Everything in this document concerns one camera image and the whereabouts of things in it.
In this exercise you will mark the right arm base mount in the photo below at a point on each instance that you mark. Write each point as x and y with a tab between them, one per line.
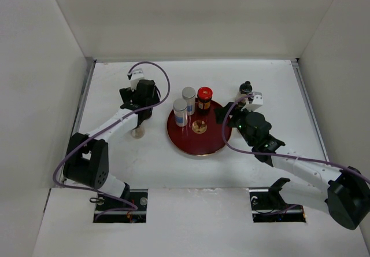
267	205

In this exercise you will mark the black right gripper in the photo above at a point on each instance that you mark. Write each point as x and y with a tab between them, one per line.
237	112

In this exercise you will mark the white powder glass jar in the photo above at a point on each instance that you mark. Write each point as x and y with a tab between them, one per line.
244	89

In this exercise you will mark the red round tray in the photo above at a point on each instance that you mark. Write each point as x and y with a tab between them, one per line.
200	137

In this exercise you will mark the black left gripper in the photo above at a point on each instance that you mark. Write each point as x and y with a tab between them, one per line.
128	94

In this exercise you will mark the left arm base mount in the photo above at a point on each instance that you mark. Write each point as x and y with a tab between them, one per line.
109	210

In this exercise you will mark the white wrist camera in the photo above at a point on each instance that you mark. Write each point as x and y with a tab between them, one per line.
134	77
253	101

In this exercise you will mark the red cap sauce jar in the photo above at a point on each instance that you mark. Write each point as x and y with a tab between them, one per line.
204	97

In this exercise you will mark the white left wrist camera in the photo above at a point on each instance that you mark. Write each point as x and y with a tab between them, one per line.
134	77

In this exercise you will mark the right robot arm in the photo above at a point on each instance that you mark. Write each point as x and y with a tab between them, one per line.
341	192

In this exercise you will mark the silver cap shaker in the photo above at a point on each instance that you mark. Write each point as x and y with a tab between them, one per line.
188	94
180	112

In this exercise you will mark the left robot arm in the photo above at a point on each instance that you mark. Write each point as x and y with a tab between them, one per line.
89	166

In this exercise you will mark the black lid spice jar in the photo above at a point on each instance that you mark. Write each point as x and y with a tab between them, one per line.
138	132

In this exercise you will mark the aluminium table edge rail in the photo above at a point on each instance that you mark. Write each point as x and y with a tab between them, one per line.
91	62

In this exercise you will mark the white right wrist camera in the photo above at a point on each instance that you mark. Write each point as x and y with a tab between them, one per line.
253	101

